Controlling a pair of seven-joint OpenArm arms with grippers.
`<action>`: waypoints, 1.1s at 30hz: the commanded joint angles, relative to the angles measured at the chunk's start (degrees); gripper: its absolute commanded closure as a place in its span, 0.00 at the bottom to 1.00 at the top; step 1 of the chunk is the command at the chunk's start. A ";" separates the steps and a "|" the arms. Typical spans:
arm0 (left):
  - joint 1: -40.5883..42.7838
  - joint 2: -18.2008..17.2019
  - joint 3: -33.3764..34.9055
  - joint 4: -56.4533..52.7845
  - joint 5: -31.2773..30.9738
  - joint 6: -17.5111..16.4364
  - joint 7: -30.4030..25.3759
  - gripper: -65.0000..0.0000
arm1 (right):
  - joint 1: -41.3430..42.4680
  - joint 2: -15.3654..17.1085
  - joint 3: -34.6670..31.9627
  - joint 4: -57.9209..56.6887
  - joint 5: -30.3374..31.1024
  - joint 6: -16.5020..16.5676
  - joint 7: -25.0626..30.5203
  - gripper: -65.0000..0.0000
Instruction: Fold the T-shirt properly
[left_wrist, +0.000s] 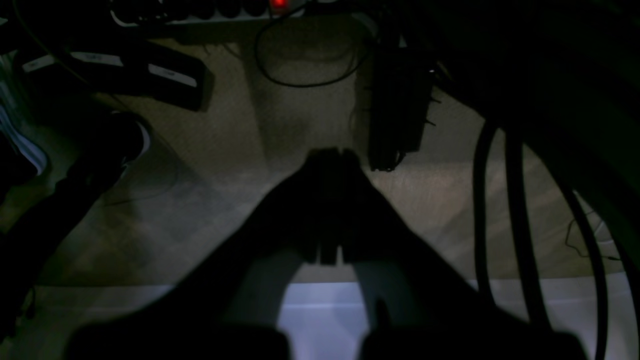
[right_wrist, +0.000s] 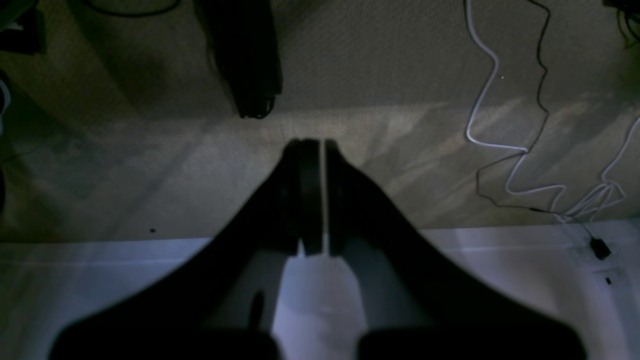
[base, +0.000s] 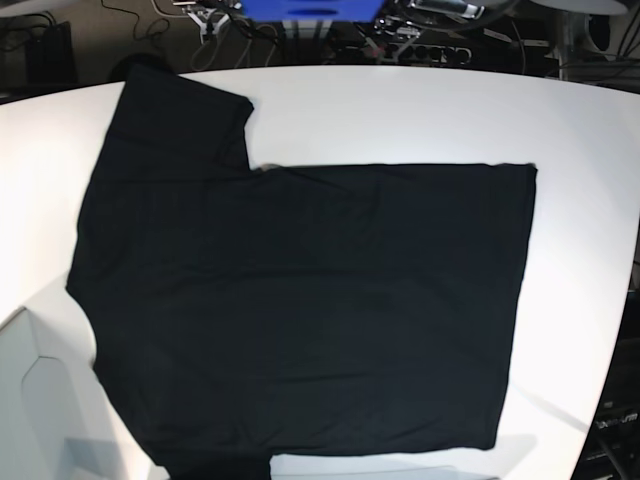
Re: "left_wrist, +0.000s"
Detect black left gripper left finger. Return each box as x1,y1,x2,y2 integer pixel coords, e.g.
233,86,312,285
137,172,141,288
65,148,343,360

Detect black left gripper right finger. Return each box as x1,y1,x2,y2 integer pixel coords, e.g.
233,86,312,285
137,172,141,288
342,149,588,360

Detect black power adapter brick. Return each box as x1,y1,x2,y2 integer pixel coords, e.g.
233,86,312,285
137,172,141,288
13,40,214,112

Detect black thick arm cables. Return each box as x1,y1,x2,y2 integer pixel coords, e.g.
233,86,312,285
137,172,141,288
472,120,640,360

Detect black looped cable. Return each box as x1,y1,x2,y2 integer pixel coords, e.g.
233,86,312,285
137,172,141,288
254,10,376,89

